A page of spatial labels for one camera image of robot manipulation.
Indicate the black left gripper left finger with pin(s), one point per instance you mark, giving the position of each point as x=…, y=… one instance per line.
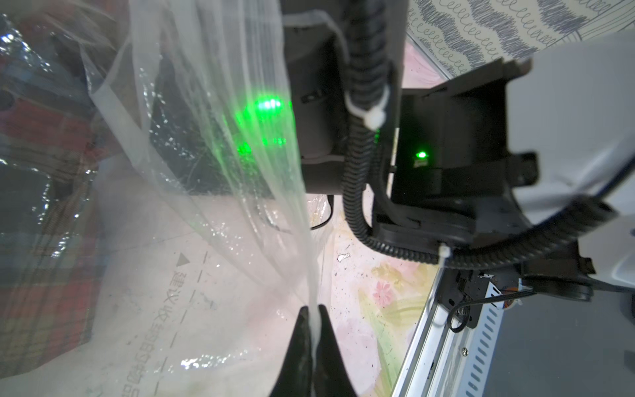
x=295, y=376

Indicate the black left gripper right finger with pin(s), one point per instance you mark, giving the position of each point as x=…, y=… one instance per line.
x=330, y=375

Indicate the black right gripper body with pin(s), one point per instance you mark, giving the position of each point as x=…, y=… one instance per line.
x=316, y=77

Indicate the clear plastic vacuum bag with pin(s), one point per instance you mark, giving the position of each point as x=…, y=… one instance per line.
x=192, y=303

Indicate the red plaid shirt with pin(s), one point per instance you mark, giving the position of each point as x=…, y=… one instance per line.
x=52, y=141

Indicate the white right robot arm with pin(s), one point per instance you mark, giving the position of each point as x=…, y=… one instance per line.
x=525, y=165

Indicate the aluminium mounting rail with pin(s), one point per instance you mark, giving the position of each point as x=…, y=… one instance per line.
x=439, y=362

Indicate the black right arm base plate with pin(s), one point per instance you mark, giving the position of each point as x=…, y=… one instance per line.
x=457, y=286

